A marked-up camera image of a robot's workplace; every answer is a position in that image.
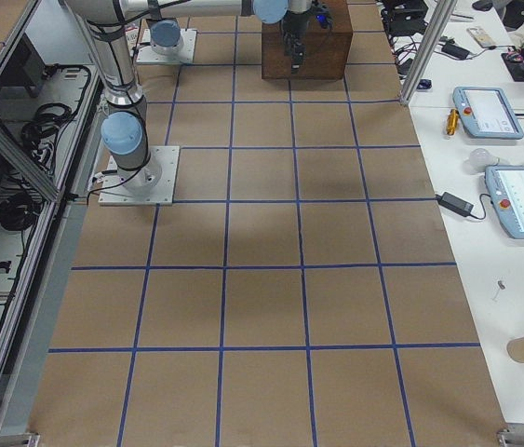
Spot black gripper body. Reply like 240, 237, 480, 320
280, 10, 309, 47

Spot dark wooden cabinet box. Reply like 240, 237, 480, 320
262, 1, 353, 80

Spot small blue connector box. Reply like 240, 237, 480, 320
416, 78, 433, 91

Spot gold cylinder tool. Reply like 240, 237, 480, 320
446, 109, 459, 136

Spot far blue teach pendant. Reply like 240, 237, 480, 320
452, 87, 524, 140

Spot white light bulb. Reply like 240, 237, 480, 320
464, 148, 501, 173

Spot black power adapter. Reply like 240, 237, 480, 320
436, 192, 474, 217

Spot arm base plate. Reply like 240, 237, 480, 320
136, 28, 197, 65
98, 146, 180, 207

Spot aluminium frame post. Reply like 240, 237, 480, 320
399, 0, 457, 106

